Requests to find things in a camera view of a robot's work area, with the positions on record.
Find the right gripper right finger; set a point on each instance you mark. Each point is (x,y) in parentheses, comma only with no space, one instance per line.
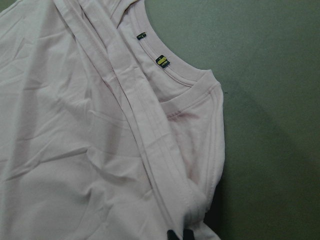
(188,234)

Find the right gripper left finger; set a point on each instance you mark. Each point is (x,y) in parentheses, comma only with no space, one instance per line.
(171,235)

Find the pink Snoopy t-shirt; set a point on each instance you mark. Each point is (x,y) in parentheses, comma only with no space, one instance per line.
(105,134)

